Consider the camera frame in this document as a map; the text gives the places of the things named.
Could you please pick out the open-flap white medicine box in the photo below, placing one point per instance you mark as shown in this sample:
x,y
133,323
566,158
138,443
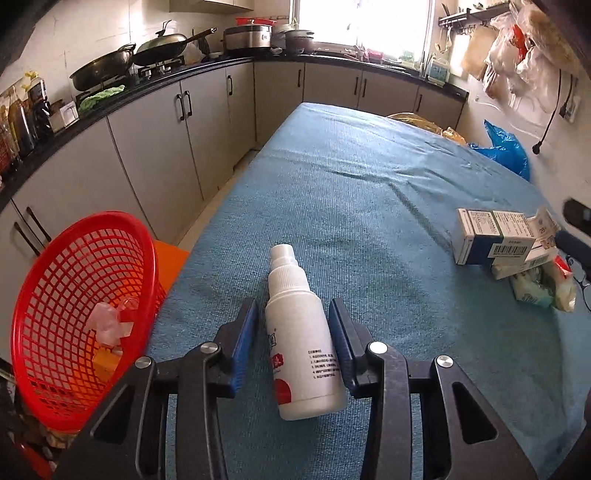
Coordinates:
x,y
545,226

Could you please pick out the yellow-cap oil bottle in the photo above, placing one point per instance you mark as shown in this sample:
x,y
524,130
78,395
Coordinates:
x,y
39,99

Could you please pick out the black wok with lid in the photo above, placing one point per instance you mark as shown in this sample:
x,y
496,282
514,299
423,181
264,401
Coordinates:
x,y
161,46

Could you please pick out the red plastic lid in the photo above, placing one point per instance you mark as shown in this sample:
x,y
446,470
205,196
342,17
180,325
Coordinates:
x,y
256,21

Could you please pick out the hanging white plastic bags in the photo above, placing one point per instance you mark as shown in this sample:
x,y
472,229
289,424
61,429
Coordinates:
x,y
508,60

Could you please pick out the red plastic mesh basket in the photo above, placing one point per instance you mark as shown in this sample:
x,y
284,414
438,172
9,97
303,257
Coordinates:
x,y
69,258

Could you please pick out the orange stool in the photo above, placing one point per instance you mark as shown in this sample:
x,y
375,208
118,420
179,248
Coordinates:
x,y
173,265

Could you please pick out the black kitchen countertop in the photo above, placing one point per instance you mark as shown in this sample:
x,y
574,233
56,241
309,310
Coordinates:
x,y
138,90

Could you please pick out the gas stove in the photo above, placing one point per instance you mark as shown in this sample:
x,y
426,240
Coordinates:
x,y
157,70

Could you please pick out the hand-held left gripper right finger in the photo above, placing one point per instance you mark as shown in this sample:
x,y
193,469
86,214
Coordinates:
x,y
344,350

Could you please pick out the white barcode medicine box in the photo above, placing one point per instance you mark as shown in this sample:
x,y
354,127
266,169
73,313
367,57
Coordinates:
x,y
480,235

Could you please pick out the black frying pan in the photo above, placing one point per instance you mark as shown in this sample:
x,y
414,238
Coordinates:
x,y
101,69

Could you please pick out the hanging beige cutting board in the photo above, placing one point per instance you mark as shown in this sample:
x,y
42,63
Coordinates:
x,y
476,53

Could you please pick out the long white medicine box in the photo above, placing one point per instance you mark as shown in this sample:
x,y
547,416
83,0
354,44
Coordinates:
x,y
517,267

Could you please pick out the dark cooking pot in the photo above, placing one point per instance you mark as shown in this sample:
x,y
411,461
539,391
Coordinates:
x,y
299,42

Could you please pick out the hanging clear bag with bread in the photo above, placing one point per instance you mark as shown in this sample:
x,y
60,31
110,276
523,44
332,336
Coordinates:
x,y
549,37

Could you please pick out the dark soy sauce bottle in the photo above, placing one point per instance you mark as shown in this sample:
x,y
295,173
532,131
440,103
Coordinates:
x,y
27,124

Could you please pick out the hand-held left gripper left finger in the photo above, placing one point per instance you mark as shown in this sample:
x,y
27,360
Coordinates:
x,y
244,350

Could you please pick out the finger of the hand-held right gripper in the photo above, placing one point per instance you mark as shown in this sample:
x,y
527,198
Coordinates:
x,y
570,244
579,214

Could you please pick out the white spray bottle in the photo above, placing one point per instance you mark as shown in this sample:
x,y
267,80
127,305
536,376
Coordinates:
x,y
300,332

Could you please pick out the yellow plastic bag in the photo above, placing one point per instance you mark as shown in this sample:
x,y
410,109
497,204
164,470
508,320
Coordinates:
x,y
425,124

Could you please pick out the silver rice cooker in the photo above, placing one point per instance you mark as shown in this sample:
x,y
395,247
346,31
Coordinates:
x,y
247,39

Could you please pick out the red-print plastic bag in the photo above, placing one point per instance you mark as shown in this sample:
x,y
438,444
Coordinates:
x,y
111,321

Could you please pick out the beige lower kitchen cabinets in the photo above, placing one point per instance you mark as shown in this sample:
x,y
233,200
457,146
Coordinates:
x,y
152,161

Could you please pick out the kitchen window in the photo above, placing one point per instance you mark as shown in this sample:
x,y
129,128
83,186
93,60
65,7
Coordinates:
x,y
364,23

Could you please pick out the white wall socket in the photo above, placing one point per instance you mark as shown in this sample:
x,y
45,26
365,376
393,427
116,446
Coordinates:
x,y
571,104

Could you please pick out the blue tablecloth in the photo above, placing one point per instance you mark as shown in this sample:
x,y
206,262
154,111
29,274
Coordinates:
x,y
369,207

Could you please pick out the blue plastic bag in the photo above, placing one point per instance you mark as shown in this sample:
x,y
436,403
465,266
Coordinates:
x,y
505,147

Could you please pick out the red-label sauce bottle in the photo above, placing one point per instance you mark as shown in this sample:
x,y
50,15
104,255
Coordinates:
x,y
4,138

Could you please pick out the white tissue packet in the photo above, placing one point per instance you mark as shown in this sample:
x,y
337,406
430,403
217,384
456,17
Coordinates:
x,y
540,288

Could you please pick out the blue-label detergent bottle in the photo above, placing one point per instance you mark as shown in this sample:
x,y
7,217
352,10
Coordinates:
x,y
437,73

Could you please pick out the green cloth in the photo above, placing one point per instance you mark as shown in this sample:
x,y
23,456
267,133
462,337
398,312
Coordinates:
x,y
101,97

